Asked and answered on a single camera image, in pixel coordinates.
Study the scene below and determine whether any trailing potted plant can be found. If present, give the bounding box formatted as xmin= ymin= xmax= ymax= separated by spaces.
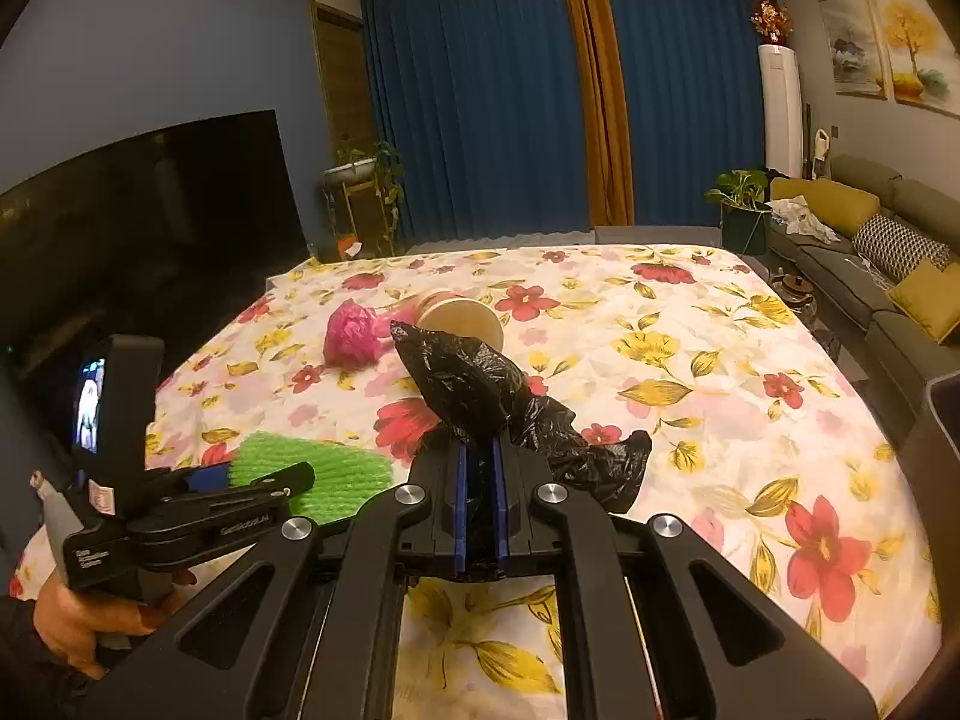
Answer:
xmin=324 ymin=139 xmax=406 ymax=256

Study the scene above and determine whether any long yellow cushion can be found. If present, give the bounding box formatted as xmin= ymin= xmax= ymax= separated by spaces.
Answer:
xmin=771 ymin=176 xmax=880 ymax=239

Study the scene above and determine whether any person's left hand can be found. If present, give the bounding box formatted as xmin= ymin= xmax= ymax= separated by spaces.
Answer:
xmin=34 ymin=566 xmax=197 ymax=680

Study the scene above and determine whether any green foam net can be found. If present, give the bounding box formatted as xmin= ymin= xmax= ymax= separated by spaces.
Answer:
xmin=229 ymin=431 xmax=395 ymax=527

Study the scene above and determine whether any black plastic bag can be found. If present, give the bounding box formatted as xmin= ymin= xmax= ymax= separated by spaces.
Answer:
xmin=390 ymin=320 xmax=652 ymax=580

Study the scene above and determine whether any paper cup with beige bottom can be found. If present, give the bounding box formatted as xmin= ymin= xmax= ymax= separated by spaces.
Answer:
xmin=415 ymin=291 xmax=505 ymax=355

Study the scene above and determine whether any grey sofa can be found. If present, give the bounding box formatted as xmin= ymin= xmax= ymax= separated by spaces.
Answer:
xmin=765 ymin=154 xmax=960 ymax=421

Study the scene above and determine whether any white crumpled cloth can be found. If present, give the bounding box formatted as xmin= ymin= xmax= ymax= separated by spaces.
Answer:
xmin=771 ymin=195 xmax=841 ymax=245

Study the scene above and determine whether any square yellow cushion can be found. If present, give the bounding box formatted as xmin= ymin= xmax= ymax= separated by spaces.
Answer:
xmin=886 ymin=259 xmax=960 ymax=342

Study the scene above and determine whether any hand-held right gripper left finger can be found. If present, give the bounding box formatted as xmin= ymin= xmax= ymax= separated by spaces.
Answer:
xmin=174 ymin=441 xmax=470 ymax=720

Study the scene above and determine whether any crumpled pink plastic bag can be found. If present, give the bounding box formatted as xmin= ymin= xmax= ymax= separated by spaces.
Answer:
xmin=324 ymin=298 xmax=410 ymax=368

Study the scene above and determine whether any yellow tree painting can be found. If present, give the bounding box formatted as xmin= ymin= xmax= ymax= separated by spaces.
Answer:
xmin=870 ymin=0 xmax=960 ymax=117

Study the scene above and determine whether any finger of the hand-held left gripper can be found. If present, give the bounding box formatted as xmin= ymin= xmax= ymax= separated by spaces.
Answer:
xmin=129 ymin=461 xmax=317 ymax=565
xmin=152 ymin=463 xmax=254 ymax=503

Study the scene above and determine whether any orange curtain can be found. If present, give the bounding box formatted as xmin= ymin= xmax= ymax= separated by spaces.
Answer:
xmin=556 ymin=0 xmax=635 ymax=227

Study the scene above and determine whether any floral tablecloth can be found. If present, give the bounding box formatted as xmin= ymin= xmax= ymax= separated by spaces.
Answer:
xmin=11 ymin=244 xmax=942 ymax=720

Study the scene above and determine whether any blue curtain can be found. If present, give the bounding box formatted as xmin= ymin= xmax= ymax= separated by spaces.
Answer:
xmin=360 ymin=0 xmax=587 ymax=250
xmin=604 ymin=0 xmax=777 ymax=230

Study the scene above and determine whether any black and white patterned cushion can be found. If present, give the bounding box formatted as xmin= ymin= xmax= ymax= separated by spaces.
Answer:
xmin=851 ymin=214 xmax=952 ymax=282

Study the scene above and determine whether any red and gold flower ornament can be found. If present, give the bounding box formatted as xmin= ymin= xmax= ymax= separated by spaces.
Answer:
xmin=750 ymin=0 xmax=792 ymax=47

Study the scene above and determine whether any gold plant stand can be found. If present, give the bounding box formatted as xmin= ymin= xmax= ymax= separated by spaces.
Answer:
xmin=340 ymin=180 xmax=398 ymax=260

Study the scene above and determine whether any grey trash bin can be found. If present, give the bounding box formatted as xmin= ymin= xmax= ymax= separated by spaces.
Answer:
xmin=907 ymin=373 xmax=960 ymax=481

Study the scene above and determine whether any black television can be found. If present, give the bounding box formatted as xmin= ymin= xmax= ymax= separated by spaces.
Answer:
xmin=0 ymin=110 xmax=310 ymax=481

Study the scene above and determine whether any green plant in dark pot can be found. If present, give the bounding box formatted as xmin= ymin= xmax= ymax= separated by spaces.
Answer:
xmin=705 ymin=169 xmax=772 ymax=254

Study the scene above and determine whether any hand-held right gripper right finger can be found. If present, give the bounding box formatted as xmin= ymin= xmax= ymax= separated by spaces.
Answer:
xmin=491 ymin=435 xmax=880 ymax=720

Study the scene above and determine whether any white standing air conditioner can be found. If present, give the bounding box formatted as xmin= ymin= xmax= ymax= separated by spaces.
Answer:
xmin=757 ymin=45 xmax=803 ymax=181

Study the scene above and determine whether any grey landscape painting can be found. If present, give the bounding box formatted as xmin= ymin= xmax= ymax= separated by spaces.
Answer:
xmin=817 ymin=0 xmax=890 ymax=100

